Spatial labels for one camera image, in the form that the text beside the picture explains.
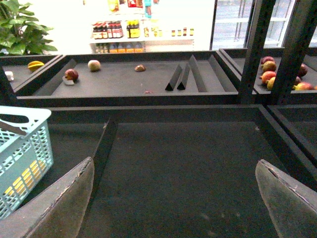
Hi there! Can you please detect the brown basket handle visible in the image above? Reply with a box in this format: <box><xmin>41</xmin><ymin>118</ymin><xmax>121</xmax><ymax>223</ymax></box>
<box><xmin>0</xmin><ymin>121</ymin><xmax>27</xmax><ymax>136</ymax></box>

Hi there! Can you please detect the black metal shelf post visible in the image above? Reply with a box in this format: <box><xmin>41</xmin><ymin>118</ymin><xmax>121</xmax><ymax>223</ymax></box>
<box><xmin>238</xmin><ymin>0</ymin><xmax>275</xmax><ymax>104</ymax></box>

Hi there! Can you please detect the dark red round fruit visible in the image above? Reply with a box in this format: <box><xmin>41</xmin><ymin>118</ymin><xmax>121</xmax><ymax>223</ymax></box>
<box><xmin>64</xmin><ymin>68</ymin><xmax>79</xmax><ymax>82</ymax></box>

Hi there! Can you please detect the black triangular divider left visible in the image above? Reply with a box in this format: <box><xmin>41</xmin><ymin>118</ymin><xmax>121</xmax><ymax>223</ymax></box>
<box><xmin>165</xmin><ymin>65</ymin><xmax>182</xmax><ymax>91</ymax></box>

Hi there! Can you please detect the brown small fruit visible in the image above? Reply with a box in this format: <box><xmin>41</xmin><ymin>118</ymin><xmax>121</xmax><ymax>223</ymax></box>
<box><xmin>134</xmin><ymin>64</ymin><xmax>146</xmax><ymax>72</ymax></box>

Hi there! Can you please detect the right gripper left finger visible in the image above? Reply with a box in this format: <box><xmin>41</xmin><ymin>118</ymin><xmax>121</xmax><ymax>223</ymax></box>
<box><xmin>0</xmin><ymin>157</ymin><xmax>95</xmax><ymax>238</ymax></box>

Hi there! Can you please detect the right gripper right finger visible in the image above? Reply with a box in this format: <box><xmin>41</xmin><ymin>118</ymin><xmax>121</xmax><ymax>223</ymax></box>
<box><xmin>255</xmin><ymin>160</ymin><xmax>317</xmax><ymax>238</ymax></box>

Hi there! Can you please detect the white supermarket goods shelf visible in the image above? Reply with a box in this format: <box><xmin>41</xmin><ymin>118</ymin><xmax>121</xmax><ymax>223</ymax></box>
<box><xmin>89</xmin><ymin>0</ymin><xmax>195</xmax><ymax>54</ymax></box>

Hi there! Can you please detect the black triangular divider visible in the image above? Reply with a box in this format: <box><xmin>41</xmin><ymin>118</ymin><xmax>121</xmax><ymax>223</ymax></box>
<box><xmin>165</xmin><ymin>65</ymin><xmax>182</xmax><ymax>91</ymax></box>
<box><xmin>177</xmin><ymin>63</ymin><xmax>190</xmax><ymax>90</ymax></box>

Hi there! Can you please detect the black triangular divider right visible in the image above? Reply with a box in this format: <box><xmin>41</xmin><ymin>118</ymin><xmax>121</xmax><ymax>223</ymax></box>
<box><xmin>177</xmin><ymin>63</ymin><xmax>190</xmax><ymax>90</ymax></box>

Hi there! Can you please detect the yellow star fruit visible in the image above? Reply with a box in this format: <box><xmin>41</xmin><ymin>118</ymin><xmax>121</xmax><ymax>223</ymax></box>
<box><xmin>27</xmin><ymin>60</ymin><xmax>45</xmax><ymax>72</ymax></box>

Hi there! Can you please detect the green potted plant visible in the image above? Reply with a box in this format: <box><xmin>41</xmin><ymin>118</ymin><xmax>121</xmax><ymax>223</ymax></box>
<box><xmin>0</xmin><ymin>0</ymin><xmax>57</xmax><ymax>56</ymax></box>

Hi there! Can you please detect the pile of mangoes on tray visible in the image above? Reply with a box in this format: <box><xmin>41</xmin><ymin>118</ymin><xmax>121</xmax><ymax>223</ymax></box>
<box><xmin>260</xmin><ymin>56</ymin><xmax>317</xmax><ymax>91</ymax></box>

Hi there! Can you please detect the light blue plastic basket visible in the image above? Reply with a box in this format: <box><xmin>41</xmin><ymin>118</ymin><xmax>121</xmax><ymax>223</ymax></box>
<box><xmin>0</xmin><ymin>106</ymin><xmax>53</xmax><ymax>219</ymax></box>

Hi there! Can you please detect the orange mango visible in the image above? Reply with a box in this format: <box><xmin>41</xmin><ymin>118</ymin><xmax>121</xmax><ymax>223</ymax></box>
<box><xmin>3</xmin><ymin>161</ymin><xmax>47</xmax><ymax>196</ymax></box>

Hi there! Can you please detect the pale green round fruit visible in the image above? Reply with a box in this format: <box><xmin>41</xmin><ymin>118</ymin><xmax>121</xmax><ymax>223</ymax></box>
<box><xmin>88</xmin><ymin>59</ymin><xmax>101</xmax><ymax>72</ymax></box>

